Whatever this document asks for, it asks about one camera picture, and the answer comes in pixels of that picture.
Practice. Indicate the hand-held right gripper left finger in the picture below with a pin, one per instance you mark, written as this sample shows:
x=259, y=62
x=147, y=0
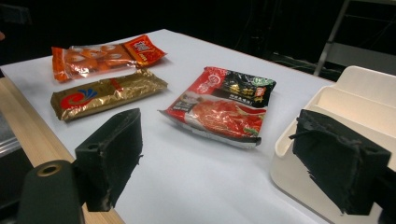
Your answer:
x=109, y=161

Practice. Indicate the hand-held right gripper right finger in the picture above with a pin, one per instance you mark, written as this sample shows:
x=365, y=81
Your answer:
x=339, y=161

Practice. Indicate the cream white storage box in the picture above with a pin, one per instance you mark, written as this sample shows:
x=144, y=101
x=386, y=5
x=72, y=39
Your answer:
x=351, y=99

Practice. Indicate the gold foil packet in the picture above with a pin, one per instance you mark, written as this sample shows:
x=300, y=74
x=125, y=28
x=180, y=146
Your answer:
x=106, y=93

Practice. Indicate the orange clear snack packet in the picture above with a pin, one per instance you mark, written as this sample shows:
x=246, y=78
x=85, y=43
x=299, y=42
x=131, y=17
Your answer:
x=93, y=59

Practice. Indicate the red and black soup packet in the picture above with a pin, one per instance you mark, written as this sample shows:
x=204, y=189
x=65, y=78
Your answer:
x=218, y=115

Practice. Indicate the white table mat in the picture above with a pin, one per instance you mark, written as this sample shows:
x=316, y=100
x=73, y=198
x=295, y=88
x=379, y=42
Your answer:
x=186, y=174

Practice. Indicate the wooden table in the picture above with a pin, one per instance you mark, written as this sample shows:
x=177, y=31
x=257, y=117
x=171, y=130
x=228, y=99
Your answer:
x=28, y=124

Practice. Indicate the white metal stand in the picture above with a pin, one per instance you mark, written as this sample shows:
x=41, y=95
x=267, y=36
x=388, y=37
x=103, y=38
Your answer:
x=358, y=57

